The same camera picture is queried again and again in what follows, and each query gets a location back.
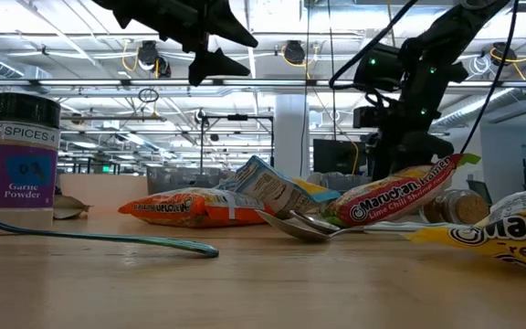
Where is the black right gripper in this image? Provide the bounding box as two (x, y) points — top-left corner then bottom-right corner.
(367, 130), (456, 182)

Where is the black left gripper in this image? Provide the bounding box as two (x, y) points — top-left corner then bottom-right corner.
(91, 0), (259, 88)

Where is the blue white food box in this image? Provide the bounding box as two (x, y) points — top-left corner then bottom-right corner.
(216, 154), (342, 219)

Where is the yellow ramen packet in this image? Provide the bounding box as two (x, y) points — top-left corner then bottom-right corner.
(404, 179), (526, 277)

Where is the orange ramen packet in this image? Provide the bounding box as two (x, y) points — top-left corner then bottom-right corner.
(117, 186), (276, 228)

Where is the brown spice pouch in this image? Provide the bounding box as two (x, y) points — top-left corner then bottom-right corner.
(52, 194), (93, 220)

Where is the lime chili shrimp ramen packet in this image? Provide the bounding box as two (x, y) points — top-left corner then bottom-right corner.
(321, 153), (482, 228)

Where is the long ceiling light strip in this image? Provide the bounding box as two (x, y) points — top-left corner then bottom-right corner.
(0, 78), (526, 89)

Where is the black monitor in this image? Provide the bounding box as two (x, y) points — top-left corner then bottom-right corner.
(312, 138), (368, 175)

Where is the glass jar brown spice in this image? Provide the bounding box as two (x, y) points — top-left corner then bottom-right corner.
(420, 188), (491, 225)

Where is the pale pink bowl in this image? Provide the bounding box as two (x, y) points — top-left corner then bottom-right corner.
(57, 173), (150, 212)

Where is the iridescent rainbow metal spoon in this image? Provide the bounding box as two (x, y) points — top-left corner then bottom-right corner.
(0, 214), (221, 260)

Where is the garlic powder spice jar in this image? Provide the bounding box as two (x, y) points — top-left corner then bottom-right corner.
(0, 92), (62, 232)

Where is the black ceiling cord reel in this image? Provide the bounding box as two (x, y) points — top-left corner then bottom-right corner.
(283, 39), (307, 66)
(490, 41), (519, 69)
(137, 39), (173, 79)

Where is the black metal stand frame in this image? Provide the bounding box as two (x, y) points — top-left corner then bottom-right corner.
(199, 113), (276, 177)

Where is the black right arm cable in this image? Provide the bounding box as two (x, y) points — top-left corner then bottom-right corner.
(459, 0), (520, 155)

